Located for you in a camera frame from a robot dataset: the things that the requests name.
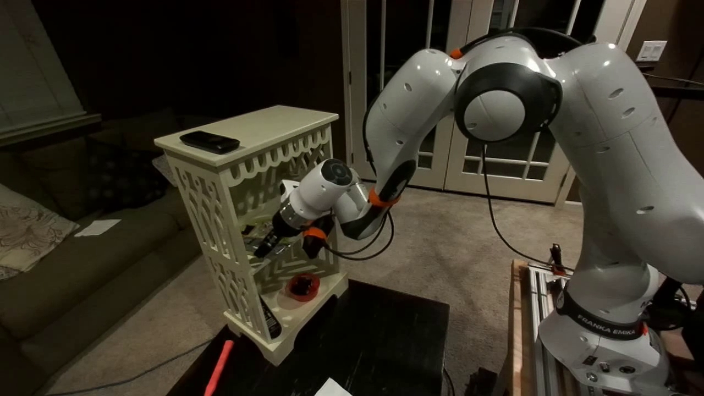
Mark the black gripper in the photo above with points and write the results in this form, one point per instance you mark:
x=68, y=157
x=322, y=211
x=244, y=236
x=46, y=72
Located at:
x=277, y=235

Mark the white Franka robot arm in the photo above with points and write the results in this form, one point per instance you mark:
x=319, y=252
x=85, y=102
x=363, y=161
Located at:
x=623, y=161

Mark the long black remote control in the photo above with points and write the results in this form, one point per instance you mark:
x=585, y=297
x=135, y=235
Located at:
x=271, y=321

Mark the white lattice shelf unit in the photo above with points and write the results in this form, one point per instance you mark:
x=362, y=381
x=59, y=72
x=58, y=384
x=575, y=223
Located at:
x=248, y=134

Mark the small black remote control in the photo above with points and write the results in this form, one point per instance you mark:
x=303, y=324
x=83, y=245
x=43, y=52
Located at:
x=209, y=142

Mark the red bowl with dark contents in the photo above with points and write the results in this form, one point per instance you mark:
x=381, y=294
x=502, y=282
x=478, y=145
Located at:
x=302, y=286

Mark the red marker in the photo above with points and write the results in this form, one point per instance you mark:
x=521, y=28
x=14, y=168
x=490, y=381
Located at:
x=219, y=367

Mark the dark cushion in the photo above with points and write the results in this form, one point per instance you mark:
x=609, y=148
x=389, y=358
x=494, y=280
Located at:
x=127, y=178

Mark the white paper sheet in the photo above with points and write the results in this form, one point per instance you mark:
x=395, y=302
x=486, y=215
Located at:
x=332, y=388

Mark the white paper note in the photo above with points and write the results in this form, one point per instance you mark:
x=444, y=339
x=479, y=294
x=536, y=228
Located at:
x=98, y=228

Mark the grey fabric sofa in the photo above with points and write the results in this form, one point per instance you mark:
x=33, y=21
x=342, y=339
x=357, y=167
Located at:
x=88, y=278

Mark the light patterned pillow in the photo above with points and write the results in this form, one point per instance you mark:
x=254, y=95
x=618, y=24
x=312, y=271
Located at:
x=28, y=228

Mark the wooden base frame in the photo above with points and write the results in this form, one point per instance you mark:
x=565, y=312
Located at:
x=517, y=330

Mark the white wall plate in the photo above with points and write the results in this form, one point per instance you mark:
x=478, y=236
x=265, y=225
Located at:
x=651, y=49

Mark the black camera stand boom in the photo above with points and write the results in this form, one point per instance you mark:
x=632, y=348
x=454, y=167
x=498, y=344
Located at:
x=677, y=85

